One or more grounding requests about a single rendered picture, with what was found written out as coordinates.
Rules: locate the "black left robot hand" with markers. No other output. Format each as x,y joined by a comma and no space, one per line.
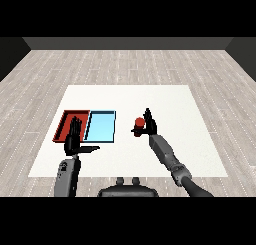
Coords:
72,143

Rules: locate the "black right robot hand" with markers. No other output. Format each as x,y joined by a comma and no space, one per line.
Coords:
151,125

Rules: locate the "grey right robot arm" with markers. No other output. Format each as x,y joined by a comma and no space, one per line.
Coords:
175,166

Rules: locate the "small red can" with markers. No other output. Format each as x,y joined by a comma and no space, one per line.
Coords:
139,124

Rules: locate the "red shallow open box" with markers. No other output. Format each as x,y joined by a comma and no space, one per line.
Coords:
65,124

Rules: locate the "light blue shallow open box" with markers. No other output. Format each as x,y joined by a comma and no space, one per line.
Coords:
100,126

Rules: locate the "dark grey robot body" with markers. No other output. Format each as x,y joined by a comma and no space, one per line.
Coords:
128,190

